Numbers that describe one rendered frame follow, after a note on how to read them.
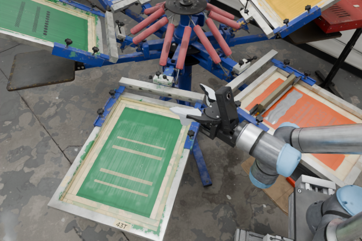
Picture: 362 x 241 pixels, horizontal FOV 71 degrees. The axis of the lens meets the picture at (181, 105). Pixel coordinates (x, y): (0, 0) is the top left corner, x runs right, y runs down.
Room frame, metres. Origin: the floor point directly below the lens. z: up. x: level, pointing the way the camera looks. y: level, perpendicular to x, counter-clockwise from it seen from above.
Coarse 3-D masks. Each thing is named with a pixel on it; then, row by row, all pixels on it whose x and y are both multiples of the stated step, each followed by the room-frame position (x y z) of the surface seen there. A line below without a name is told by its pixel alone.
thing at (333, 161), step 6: (258, 96) 1.14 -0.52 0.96; (264, 96) 1.14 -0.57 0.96; (252, 102) 1.09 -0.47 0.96; (258, 102) 1.09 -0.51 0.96; (276, 102) 1.09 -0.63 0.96; (246, 108) 1.04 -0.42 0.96; (270, 108) 1.04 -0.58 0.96; (264, 114) 0.99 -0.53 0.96; (288, 114) 0.99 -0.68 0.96; (264, 120) 0.94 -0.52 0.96; (282, 120) 0.94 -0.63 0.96; (270, 126) 0.89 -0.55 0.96; (276, 126) 0.89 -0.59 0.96; (318, 156) 0.69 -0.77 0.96; (324, 156) 0.69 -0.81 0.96; (330, 156) 0.69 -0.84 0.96; (336, 156) 0.69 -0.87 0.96; (342, 156) 0.69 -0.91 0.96; (324, 162) 0.65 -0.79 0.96; (330, 162) 0.65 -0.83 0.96; (336, 162) 0.65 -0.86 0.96; (336, 168) 0.61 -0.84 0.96
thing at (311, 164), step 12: (264, 72) 1.34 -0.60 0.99; (252, 84) 1.22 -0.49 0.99; (240, 96) 1.11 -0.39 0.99; (324, 96) 1.13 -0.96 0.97; (336, 96) 1.11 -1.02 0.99; (348, 108) 1.01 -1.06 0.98; (360, 156) 0.67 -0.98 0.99; (312, 168) 0.60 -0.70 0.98; (324, 168) 0.60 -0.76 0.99; (360, 168) 0.60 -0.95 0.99; (336, 180) 0.53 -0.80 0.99; (348, 180) 0.53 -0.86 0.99
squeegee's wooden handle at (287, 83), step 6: (288, 78) 1.21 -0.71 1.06; (294, 78) 1.22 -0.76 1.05; (282, 84) 1.15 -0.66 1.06; (288, 84) 1.17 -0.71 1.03; (276, 90) 1.09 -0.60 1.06; (282, 90) 1.13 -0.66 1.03; (270, 96) 1.04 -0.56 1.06; (276, 96) 1.08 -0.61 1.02; (264, 102) 1.00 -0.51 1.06; (270, 102) 1.04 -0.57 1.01; (258, 108) 0.98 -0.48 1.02; (264, 108) 0.99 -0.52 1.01
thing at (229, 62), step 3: (225, 60) 1.41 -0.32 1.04; (228, 60) 1.41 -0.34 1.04; (231, 60) 1.41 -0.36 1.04; (222, 63) 1.40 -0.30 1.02; (225, 63) 1.38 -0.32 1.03; (228, 63) 1.37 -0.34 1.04; (231, 63) 1.37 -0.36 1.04; (234, 63) 1.37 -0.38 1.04; (222, 66) 1.40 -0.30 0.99; (225, 66) 1.38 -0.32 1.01; (228, 66) 1.36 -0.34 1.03; (231, 66) 1.35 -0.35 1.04; (228, 69) 1.36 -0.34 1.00; (237, 75) 1.30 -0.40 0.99
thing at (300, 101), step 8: (280, 80) 1.29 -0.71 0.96; (272, 88) 1.21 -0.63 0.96; (296, 88) 1.21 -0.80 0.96; (304, 96) 1.14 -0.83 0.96; (296, 104) 1.07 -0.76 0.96; (320, 104) 1.07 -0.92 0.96; (328, 112) 1.00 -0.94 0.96; (336, 112) 1.00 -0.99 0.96; (344, 120) 0.94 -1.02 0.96; (352, 120) 0.94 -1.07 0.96
